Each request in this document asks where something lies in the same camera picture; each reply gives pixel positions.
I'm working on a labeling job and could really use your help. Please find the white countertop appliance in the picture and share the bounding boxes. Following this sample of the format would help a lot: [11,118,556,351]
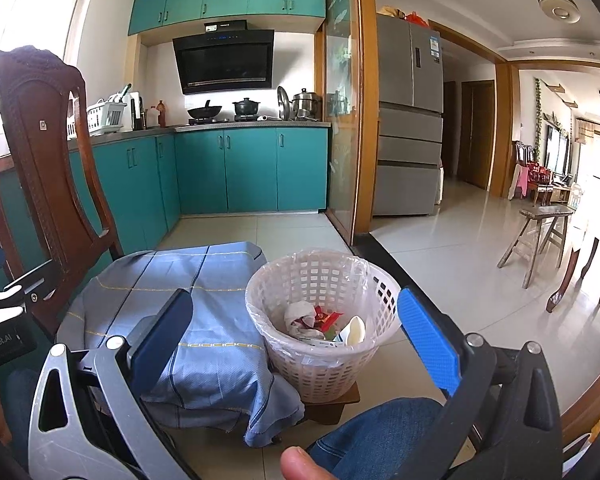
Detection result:
[128,91,143,131]

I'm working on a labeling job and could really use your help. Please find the black wok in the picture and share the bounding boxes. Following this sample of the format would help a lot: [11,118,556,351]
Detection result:
[186,100,223,121]

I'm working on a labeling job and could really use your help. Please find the blue striped cloth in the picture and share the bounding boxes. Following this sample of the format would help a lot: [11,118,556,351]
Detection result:
[57,241,306,448]

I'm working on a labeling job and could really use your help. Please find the person's right leg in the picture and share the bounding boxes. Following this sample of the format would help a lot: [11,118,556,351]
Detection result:
[305,397,446,480]

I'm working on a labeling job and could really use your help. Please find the person's right hand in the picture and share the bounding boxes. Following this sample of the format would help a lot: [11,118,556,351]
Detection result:
[280,446,336,480]

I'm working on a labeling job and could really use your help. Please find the ceiling fan light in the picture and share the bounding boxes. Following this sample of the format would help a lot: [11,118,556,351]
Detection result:
[537,0,581,25]

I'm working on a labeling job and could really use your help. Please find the black range hood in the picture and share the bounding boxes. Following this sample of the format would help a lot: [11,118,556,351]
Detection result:
[172,20,276,96]

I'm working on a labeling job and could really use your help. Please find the steel pot lid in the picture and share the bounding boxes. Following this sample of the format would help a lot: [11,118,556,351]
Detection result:
[277,85,293,121]

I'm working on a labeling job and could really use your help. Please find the white dish rack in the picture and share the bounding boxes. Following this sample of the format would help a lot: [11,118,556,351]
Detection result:
[86,83,132,136]

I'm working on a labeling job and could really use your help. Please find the white bucket hat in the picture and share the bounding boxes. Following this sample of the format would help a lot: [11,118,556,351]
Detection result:
[344,315,367,347]

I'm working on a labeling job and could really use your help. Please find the green vine decoration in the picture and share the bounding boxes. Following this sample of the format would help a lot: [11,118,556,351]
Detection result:
[532,77,543,161]

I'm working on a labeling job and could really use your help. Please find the wooden framed glass door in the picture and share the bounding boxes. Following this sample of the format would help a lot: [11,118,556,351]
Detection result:
[314,0,378,248]

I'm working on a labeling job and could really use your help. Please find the bags on refrigerator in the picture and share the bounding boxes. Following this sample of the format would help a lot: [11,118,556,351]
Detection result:
[377,6,431,28]

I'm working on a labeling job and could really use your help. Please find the white plastic basket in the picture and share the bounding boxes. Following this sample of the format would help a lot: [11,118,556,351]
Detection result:
[245,247,403,405]

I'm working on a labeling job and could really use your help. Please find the wooden dining table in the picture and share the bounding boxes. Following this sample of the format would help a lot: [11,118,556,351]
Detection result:
[545,230,600,313]

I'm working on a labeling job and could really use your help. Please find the red wooden chairs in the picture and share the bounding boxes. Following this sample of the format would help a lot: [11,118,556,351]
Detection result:
[511,141,553,206]

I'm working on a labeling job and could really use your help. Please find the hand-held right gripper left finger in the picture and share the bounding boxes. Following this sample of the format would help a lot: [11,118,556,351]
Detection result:
[27,288,201,480]

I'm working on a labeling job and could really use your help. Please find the dark wooden chair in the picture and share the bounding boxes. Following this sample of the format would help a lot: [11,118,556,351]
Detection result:
[0,45,126,346]

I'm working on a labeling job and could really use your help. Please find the teal lower kitchen cabinets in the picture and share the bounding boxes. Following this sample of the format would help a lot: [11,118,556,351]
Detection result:
[0,126,331,281]

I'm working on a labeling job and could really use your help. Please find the small wooden stool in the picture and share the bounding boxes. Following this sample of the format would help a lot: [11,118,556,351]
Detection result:
[300,385,362,426]

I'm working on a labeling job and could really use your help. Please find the silver refrigerator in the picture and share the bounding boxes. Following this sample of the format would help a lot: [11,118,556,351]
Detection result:
[372,12,445,217]

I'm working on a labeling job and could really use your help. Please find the steel stock pot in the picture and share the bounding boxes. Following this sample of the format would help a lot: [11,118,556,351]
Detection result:
[292,88,323,121]

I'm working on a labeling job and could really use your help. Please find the red snack wrapper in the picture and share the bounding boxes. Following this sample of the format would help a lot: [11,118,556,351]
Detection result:
[312,305,346,341]

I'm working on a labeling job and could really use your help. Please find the gas stove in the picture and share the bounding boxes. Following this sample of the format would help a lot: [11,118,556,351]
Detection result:
[187,115,261,125]

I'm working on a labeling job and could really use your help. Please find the black clay pot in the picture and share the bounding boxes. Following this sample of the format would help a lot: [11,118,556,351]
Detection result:
[231,97,260,118]

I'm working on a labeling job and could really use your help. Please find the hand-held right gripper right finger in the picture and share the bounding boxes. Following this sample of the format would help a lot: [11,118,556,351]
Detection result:
[396,287,563,480]

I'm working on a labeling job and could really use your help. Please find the white plastic bag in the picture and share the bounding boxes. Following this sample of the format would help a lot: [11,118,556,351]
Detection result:
[284,302,326,338]

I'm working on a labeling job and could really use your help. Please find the brown wooden door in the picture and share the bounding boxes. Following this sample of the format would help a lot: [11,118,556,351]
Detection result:
[457,80,496,190]

